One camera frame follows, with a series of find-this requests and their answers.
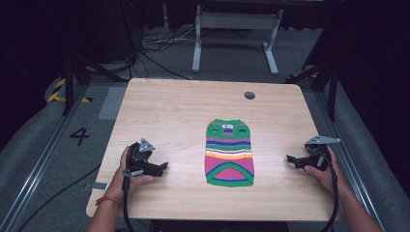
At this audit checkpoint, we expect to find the striped knitted pet sweater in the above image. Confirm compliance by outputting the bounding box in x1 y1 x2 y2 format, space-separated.
204 118 255 189

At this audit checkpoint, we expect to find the black floor cable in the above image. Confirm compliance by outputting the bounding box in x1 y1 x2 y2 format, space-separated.
15 163 103 232

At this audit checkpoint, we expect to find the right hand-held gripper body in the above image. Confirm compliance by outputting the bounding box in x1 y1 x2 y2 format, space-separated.
304 134 341 172

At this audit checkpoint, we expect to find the white metal desk frame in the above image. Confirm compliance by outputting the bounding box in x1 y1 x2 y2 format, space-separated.
190 4 285 76

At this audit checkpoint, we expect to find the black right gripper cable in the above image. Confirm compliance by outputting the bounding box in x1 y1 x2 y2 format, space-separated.
318 146 340 232

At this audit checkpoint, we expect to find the black metal stand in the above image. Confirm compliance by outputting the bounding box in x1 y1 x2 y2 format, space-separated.
284 61 340 124
62 53 131 116

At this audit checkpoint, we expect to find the orange wrist bracelet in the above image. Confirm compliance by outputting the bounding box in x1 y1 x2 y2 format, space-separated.
95 195 122 208

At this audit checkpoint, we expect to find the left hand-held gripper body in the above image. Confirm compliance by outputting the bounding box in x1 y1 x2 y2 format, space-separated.
123 137 164 179

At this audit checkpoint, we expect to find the person's right hand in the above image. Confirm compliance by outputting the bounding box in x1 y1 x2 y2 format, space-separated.
303 146 350 197

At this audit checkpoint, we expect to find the yellow black hazard tape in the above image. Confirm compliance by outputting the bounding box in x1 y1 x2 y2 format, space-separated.
46 77 93 104

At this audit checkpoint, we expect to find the grey floor plate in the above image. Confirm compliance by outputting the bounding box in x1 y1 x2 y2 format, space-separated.
98 85 129 121

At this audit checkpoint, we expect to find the aluminium floor rail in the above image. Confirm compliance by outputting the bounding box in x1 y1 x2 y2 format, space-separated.
0 84 90 232
311 87 388 232

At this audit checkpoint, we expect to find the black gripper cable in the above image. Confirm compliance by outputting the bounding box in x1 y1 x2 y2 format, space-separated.
318 146 340 232
121 175 136 232

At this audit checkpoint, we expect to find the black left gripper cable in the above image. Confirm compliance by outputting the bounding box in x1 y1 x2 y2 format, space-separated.
121 175 136 232

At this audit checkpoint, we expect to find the person's left hand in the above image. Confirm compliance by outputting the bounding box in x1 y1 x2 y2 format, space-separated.
103 146 155 205

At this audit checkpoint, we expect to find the bundle of floor cables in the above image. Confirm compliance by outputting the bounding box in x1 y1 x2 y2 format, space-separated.
130 25 255 81

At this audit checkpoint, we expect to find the grey tape piece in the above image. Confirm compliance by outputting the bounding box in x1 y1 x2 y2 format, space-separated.
83 181 109 192

